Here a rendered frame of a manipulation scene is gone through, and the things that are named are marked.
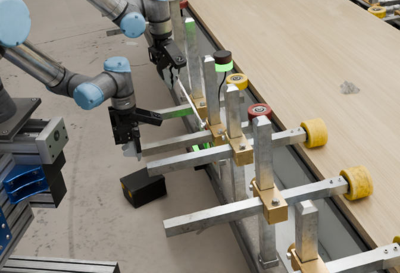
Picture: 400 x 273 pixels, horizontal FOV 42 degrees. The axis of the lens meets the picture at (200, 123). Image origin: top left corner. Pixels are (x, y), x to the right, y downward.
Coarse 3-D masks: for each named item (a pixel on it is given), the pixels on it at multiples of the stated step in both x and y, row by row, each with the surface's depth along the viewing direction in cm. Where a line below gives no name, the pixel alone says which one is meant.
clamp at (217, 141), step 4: (208, 124) 177; (216, 124) 176; (220, 124) 176; (208, 128) 178; (212, 128) 174; (216, 128) 174; (224, 128) 174; (212, 132) 173; (216, 132) 172; (212, 136) 173; (216, 136) 170; (220, 136) 171; (212, 140) 175; (216, 140) 171; (220, 140) 171; (216, 144) 172; (220, 144) 172; (224, 144) 172
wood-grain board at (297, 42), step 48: (192, 0) 280; (240, 0) 272; (288, 0) 265; (336, 0) 257; (240, 48) 220; (288, 48) 215; (336, 48) 211; (384, 48) 206; (288, 96) 181; (336, 96) 178; (384, 96) 175; (336, 144) 155; (384, 144) 152; (384, 192) 134; (384, 240) 120
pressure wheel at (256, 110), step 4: (256, 104) 178; (260, 104) 178; (264, 104) 177; (248, 108) 176; (252, 108) 176; (256, 108) 176; (260, 108) 174; (264, 108) 175; (268, 108) 175; (248, 112) 174; (252, 112) 173; (256, 112) 173; (260, 112) 173; (264, 112) 173; (268, 112) 173; (248, 116) 175; (252, 116) 173; (256, 116) 172; (268, 116) 173
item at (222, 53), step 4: (216, 52) 167; (220, 52) 167; (224, 52) 167; (228, 52) 166; (216, 56) 165; (220, 56) 165; (224, 56) 164; (228, 56) 164; (220, 64) 165; (224, 64) 165; (216, 72) 167; (224, 76) 170; (220, 84) 172; (220, 88) 172
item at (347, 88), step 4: (344, 84) 183; (348, 84) 182; (352, 84) 181; (344, 88) 180; (348, 88) 180; (352, 88) 180; (356, 88) 179; (340, 92) 180; (344, 92) 179; (348, 92) 179; (352, 92) 179; (356, 92) 178
